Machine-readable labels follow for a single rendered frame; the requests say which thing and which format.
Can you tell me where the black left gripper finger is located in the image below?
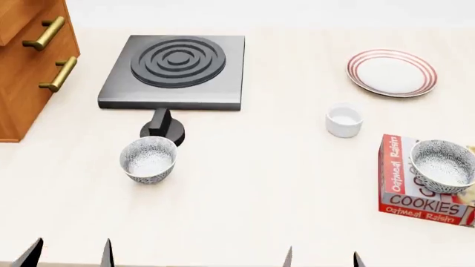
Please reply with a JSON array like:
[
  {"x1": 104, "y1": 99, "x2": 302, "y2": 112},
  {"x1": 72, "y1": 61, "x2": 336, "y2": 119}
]
[
  {"x1": 99, "y1": 237, "x2": 116, "y2": 267},
  {"x1": 10, "y1": 237, "x2": 45, "y2": 267}
]

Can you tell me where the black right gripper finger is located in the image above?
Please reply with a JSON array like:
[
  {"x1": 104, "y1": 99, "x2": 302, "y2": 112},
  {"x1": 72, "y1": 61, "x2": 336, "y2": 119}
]
[
  {"x1": 353, "y1": 251, "x2": 369, "y2": 267},
  {"x1": 282, "y1": 245, "x2": 295, "y2": 267}
]

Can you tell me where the black white patterned bowl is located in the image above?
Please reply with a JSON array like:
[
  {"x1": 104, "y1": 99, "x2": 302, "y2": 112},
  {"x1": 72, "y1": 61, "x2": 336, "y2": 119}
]
[
  {"x1": 119, "y1": 136, "x2": 180, "y2": 185},
  {"x1": 408, "y1": 139, "x2": 475, "y2": 195}
]

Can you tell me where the oatmeal raisin cookies box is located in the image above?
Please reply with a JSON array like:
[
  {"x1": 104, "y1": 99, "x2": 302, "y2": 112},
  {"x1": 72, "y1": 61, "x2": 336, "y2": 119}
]
[{"x1": 378, "y1": 133, "x2": 475, "y2": 229}]

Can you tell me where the white plate with red rings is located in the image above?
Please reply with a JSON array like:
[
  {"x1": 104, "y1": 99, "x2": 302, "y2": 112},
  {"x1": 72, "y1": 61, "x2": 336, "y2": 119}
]
[{"x1": 346, "y1": 49, "x2": 439, "y2": 99}]

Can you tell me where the white ramekin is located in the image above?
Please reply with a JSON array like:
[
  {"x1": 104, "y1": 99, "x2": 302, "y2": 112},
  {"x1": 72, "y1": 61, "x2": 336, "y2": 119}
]
[{"x1": 325, "y1": 102, "x2": 364, "y2": 139}]

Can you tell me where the black stove knob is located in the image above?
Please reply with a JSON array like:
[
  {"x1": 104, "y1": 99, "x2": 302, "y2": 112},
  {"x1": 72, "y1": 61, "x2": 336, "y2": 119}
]
[{"x1": 140, "y1": 107, "x2": 186, "y2": 148}]

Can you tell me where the flat black stove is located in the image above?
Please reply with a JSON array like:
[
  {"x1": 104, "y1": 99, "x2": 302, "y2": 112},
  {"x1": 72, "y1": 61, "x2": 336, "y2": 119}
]
[{"x1": 97, "y1": 34, "x2": 246, "y2": 113}]

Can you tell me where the wooden cabinet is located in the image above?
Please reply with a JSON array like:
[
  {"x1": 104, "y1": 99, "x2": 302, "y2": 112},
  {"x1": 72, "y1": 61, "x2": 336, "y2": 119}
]
[{"x1": 0, "y1": 0, "x2": 82, "y2": 144}]

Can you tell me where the round ringed stove burner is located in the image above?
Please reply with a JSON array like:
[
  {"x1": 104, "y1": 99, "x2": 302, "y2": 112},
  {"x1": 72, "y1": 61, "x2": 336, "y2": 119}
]
[{"x1": 130, "y1": 38, "x2": 227, "y2": 87}]

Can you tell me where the brass cabinet handle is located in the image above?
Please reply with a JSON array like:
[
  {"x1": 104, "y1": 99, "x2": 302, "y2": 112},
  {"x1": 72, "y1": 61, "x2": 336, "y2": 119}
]
[
  {"x1": 39, "y1": 56, "x2": 79, "y2": 93},
  {"x1": 22, "y1": 16, "x2": 66, "y2": 51}
]

